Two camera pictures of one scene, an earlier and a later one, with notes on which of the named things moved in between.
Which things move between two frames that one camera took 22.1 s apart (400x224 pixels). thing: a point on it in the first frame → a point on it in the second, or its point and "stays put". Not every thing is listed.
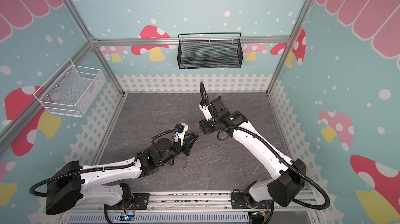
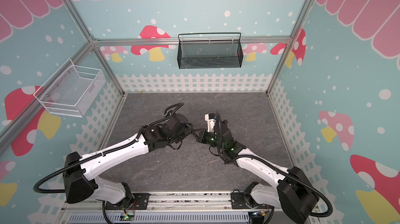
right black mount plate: [238, 201] stays put
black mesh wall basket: [209, 50] stays put
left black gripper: [187, 145] → [188, 131]
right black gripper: [207, 125] → [202, 135]
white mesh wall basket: [73, 91] stays put
